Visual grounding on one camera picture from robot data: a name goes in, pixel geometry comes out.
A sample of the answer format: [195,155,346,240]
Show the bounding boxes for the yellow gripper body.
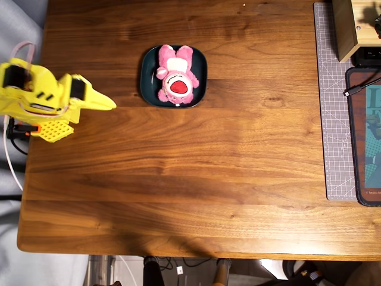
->
[58,73,90,125]

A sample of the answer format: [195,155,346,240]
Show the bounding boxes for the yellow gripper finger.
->
[85,84,118,110]
[82,102,116,112]

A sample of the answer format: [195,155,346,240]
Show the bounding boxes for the pink strawberry bear plush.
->
[155,43,200,107]

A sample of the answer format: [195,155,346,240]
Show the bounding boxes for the yellow perforated robot base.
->
[29,118,74,144]

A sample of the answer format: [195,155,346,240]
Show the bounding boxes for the orange table clamp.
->
[13,123,42,138]

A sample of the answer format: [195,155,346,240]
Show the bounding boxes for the dark teal square plate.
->
[139,44,208,110]

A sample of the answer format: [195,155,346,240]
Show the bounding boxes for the metal rack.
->
[88,254,117,286]

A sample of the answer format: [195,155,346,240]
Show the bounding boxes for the grey cutting mat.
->
[313,2,358,202]

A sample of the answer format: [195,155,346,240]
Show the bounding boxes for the light wooden box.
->
[332,0,381,63]

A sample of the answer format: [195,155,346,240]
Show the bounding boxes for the black printed mouse pad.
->
[345,67,381,207]

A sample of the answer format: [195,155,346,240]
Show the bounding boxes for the dark patterned object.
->
[281,260,326,282]

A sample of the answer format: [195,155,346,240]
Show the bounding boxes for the black electronic device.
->
[351,45,381,68]

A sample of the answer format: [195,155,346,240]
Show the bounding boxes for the gripper servo wire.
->
[20,102,73,117]

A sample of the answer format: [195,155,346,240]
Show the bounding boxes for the looped wrist servo wire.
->
[10,41,37,90]

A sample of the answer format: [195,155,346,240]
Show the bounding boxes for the black power cable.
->
[7,117,30,156]

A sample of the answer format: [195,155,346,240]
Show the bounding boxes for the white power cable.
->
[2,114,24,192]

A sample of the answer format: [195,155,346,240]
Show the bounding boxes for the thin white floor cable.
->
[118,255,137,286]

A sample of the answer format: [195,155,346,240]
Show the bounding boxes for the black post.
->
[142,256,165,286]

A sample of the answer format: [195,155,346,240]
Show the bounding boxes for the black floor cable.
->
[160,256,214,271]

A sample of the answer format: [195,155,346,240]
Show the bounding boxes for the black usb cable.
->
[342,76,381,98]

